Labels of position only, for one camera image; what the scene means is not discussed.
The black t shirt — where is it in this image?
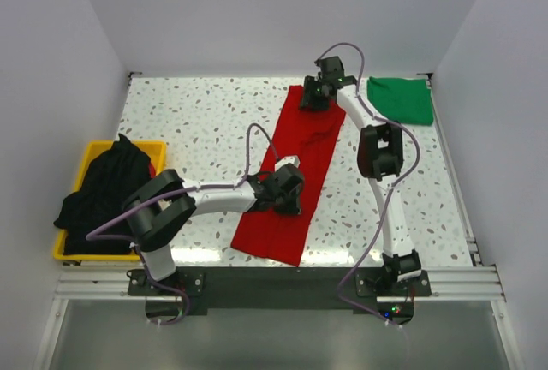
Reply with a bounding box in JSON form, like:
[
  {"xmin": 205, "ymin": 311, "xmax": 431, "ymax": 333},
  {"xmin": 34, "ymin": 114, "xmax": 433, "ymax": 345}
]
[{"xmin": 53, "ymin": 134, "xmax": 151, "ymax": 255}]

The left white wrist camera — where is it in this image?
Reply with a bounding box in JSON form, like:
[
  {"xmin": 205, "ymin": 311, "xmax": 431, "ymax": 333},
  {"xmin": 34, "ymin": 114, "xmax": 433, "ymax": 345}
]
[{"xmin": 274, "ymin": 155, "xmax": 300, "ymax": 171}]

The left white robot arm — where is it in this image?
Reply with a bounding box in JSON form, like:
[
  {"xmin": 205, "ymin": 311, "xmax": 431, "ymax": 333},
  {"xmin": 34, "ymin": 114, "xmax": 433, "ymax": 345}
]
[{"xmin": 122, "ymin": 162, "xmax": 305, "ymax": 295}]

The yellow plastic bin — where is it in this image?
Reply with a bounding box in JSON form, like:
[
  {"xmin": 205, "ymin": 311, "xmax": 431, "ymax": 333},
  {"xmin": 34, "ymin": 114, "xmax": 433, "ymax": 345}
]
[{"xmin": 52, "ymin": 140, "xmax": 167, "ymax": 263}]

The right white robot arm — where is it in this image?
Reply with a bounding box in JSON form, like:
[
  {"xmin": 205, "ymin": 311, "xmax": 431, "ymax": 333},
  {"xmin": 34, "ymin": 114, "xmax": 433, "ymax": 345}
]
[{"xmin": 300, "ymin": 57, "xmax": 422, "ymax": 295}]

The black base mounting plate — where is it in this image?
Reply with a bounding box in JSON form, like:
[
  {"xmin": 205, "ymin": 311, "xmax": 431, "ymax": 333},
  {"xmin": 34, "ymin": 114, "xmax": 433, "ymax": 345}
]
[{"xmin": 126, "ymin": 266, "xmax": 432, "ymax": 319}]

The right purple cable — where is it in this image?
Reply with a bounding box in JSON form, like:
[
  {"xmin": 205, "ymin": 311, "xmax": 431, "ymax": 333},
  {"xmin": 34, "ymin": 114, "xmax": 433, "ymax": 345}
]
[{"xmin": 315, "ymin": 41, "xmax": 421, "ymax": 316}]

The folded green t shirt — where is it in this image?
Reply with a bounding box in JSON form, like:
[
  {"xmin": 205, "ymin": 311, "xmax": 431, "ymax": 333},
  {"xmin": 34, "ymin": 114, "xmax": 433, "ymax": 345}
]
[{"xmin": 367, "ymin": 76, "xmax": 434, "ymax": 126}]

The red polo shirt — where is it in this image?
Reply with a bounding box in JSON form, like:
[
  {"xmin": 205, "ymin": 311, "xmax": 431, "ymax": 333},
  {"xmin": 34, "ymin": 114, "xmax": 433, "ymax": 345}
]
[{"xmin": 230, "ymin": 86, "xmax": 345, "ymax": 266}]

